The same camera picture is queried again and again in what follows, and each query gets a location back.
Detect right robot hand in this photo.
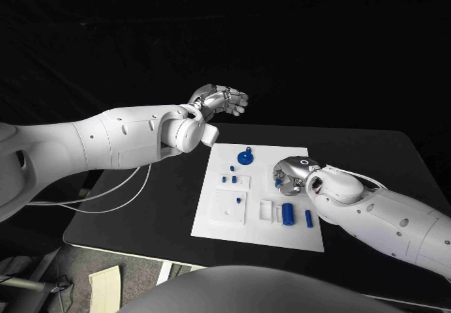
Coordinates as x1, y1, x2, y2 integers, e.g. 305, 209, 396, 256
272, 155, 323, 197

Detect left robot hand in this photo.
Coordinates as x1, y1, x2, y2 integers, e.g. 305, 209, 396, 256
188, 83, 250, 123

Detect white task board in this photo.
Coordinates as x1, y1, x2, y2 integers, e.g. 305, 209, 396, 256
191, 143, 326, 253

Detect blue gear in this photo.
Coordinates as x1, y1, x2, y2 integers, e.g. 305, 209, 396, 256
237, 146, 256, 166

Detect thick blue cylinder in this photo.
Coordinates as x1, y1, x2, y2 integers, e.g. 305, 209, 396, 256
282, 202, 296, 226

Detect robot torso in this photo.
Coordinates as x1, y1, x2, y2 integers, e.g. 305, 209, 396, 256
119, 265, 410, 313

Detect beige cardboard piece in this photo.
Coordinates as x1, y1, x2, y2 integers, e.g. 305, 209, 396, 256
89, 265, 123, 313

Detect grey metal stand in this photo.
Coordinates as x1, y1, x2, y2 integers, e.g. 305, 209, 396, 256
0, 275, 74, 293

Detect white cable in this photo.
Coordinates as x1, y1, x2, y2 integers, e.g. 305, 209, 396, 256
27, 166, 143, 205
329, 165, 388, 189
58, 163, 153, 215

